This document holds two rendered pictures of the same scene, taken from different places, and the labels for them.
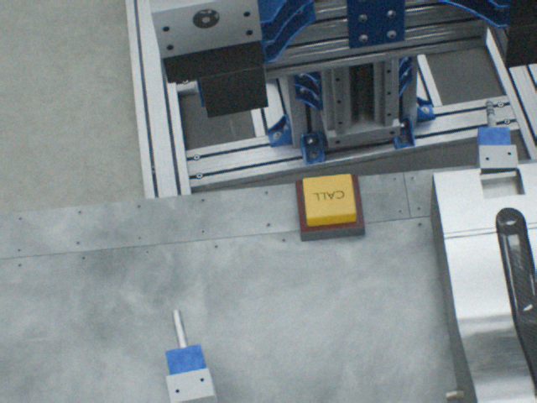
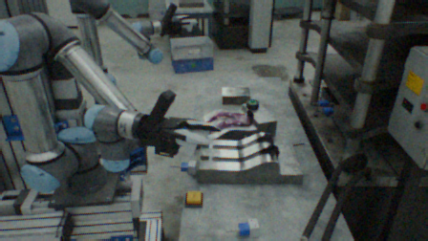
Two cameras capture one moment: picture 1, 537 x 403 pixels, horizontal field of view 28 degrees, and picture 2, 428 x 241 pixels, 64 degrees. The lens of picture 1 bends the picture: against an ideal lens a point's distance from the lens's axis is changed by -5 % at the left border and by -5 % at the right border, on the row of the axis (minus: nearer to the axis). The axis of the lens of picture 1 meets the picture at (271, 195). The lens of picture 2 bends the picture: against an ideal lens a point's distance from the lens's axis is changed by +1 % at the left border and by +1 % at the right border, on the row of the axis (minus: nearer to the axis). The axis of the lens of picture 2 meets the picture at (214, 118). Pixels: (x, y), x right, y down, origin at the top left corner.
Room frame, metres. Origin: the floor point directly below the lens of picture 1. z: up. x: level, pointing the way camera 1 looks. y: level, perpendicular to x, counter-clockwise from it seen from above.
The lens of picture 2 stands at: (0.74, 1.10, 1.89)
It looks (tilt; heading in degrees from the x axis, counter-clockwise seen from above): 29 degrees down; 268
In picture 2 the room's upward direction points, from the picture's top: straight up
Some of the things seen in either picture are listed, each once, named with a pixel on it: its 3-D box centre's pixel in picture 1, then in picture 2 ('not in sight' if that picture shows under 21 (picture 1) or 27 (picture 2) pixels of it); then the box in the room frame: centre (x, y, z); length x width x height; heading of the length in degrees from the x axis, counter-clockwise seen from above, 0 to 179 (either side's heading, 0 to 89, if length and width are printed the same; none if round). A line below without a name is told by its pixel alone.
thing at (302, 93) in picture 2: not in sight; (370, 119); (-0.41, -0.87, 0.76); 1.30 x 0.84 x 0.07; 88
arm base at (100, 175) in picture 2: not in sight; (84, 172); (1.18, 0.06, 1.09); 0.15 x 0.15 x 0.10
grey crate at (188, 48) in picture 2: not in sight; (191, 48); (0.87, -3.92, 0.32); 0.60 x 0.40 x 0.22; 11
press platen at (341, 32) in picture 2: not in sight; (388, 56); (-0.41, -0.85, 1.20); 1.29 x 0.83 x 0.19; 88
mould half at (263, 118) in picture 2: not in sight; (229, 123); (0.57, -0.67, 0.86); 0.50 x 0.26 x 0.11; 15
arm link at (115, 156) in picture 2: not in sight; (117, 147); (0.98, 0.27, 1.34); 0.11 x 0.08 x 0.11; 67
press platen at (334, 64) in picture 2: not in sight; (378, 93); (-0.41, -0.85, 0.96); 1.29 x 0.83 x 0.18; 88
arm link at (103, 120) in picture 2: not in sight; (108, 120); (0.99, 0.29, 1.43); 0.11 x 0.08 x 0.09; 157
